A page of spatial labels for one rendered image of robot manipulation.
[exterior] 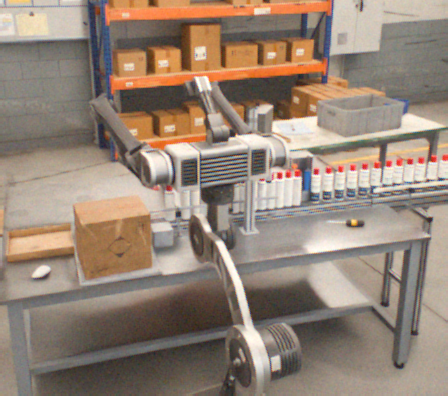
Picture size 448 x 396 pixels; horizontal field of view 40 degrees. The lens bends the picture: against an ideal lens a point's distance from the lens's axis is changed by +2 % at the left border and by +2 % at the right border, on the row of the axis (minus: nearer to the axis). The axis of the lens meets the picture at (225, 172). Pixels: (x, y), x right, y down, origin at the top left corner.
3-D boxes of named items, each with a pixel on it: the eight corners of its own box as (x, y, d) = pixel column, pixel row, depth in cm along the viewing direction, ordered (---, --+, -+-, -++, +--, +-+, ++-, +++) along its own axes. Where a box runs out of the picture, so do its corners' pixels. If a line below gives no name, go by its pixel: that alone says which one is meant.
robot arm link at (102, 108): (81, 96, 256) (101, 84, 258) (91, 115, 268) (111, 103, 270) (134, 167, 235) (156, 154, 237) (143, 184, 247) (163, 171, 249)
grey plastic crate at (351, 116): (369, 117, 542) (372, 93, 535) (402, 128, 509) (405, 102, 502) (314, 126, 515) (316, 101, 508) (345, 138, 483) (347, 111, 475)
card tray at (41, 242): (71, 230, 316) (70, 223, 315) (74, 253, 293) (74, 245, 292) (8, 238, 308) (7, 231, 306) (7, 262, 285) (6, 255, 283)
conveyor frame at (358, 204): (362, 200, 357) (362, 192, 355) (371, 207, 347) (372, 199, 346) (76, 236, 310) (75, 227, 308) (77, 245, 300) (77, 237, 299)
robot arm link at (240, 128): (195, 82, 276) (214, 73, 278) (197, 101, 287) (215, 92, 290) (247, 150, 255) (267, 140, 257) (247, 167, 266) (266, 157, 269)
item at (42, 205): (317, 159, 432) (318, 156, 431) (431, 240, 314) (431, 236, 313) (5, 190, 372) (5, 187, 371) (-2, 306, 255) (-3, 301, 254)
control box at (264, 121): (272, 140, 314) (273, 105, 308) (264, 150, 299) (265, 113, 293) (253, 139, 317) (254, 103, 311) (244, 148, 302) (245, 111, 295)
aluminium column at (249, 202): (251, 228, 320) (254, 106, 296) (254, 231, 316) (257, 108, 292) (243, 229, 318) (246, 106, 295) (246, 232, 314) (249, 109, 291)
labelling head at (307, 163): (303, 191, 355) (306, 150, 346) (313, 199, 343) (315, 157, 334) (281, 194, 351) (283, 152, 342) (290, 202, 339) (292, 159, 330)
